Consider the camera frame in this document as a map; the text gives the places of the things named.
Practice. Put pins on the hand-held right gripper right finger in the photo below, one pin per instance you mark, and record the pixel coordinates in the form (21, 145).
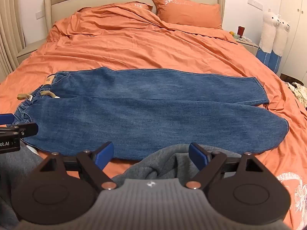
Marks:
(197, 154)

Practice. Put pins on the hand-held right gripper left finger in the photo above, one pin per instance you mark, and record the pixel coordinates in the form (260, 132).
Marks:
(105, 154)

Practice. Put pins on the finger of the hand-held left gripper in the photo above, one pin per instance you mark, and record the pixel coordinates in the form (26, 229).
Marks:
(27, 129)
(7, 119)

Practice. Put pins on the blue denim pants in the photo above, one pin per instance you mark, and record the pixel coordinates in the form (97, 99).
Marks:
(144, 110)

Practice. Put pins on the person's grey fleece clothing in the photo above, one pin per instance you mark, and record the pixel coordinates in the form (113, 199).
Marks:
(153, 165)

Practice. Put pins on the beige bedside table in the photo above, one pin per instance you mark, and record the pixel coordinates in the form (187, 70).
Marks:
(30, 49)

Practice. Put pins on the beige pleated curtain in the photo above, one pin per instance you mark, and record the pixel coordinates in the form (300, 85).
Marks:
(9, 28)

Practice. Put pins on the pile of light clothes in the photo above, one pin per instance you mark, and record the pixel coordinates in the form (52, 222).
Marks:
(298, 91)

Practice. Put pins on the white bedside table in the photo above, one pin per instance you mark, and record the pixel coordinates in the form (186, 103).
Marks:
(247, 46)

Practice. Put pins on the orange duvet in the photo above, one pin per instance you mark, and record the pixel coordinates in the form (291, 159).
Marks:
(148, 40)

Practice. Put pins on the red cup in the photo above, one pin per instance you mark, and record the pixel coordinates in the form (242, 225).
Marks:
(241, 31)

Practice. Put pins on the white alpaca plush toy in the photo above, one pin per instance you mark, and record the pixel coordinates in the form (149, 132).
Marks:
(268, 31)
(282, 43)

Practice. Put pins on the large orange embroidered pillow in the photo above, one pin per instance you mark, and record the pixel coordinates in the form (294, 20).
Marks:
(189, 12)

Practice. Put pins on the flat orange embroidered pillow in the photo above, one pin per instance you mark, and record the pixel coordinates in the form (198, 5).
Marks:
(141, 6)

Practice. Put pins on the white wardrobe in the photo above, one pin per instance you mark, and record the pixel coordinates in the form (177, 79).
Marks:
(297, 28)

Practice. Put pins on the white wall socket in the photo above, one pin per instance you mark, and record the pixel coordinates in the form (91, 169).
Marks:
(39, 15)

